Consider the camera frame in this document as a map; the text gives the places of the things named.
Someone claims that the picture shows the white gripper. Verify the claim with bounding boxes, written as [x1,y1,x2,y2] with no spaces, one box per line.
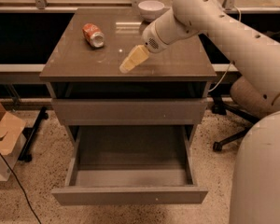
[119,8,198,74]

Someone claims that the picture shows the red coke can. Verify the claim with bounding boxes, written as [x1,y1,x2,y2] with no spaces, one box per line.
[82,23,105,49]

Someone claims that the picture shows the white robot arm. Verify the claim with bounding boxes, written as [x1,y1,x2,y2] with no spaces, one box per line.
[119,0,280,224]

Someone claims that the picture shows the open grey drawer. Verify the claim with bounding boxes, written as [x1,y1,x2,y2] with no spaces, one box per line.
[52,125,207,205]

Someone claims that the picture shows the white ceramic bowl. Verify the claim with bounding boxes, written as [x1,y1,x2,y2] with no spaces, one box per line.
[138,0,165,21]

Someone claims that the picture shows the brown office chair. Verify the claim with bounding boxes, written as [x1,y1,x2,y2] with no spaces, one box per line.
[210,76,262,152]

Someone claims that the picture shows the black metal stand leg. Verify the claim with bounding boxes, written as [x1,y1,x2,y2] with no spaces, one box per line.
[18,106,49,162]

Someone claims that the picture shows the cardboard box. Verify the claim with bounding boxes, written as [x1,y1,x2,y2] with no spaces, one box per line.
[0,103,26,181]

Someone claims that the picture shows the white hanging cable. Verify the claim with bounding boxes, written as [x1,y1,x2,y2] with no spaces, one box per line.
[207,7,243,93]

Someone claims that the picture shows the black floor cable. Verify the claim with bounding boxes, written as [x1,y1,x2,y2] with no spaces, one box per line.
[0,137,43,224]

